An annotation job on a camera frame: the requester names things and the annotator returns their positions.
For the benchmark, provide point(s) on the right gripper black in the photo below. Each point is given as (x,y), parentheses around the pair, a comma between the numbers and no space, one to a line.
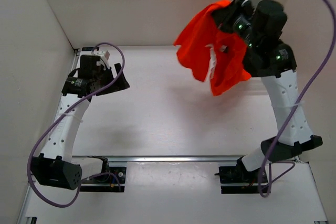
(223,17)

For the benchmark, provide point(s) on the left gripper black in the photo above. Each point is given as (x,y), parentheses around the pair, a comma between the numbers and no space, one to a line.
(120,84)

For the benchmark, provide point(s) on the orange shorts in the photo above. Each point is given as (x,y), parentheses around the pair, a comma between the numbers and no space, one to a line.
(209,52)

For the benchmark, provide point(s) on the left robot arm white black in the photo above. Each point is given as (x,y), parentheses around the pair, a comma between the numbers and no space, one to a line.
(53,166)

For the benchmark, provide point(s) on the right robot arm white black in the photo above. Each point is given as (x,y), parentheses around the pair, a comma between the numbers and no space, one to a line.
(269,58)

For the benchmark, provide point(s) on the small dark label sticker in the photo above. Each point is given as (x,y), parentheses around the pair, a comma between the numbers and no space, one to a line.
(89,48)

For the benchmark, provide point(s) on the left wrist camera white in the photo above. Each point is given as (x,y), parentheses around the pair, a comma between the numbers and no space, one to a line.
(103,54)

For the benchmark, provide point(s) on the aluminium rail left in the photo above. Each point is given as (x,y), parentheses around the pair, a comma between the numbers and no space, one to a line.
(68,94)

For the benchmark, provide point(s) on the aluminium rail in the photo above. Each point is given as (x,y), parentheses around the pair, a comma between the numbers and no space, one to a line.
(161,158)
(68,94)

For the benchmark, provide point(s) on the aluminium rail front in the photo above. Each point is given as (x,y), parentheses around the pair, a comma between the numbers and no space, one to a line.
(161,158)

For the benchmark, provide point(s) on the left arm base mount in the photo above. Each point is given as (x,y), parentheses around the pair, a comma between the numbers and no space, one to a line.
(100,177)

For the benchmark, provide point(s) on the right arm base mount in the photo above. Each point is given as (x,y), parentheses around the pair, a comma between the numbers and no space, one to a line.
(238,179)

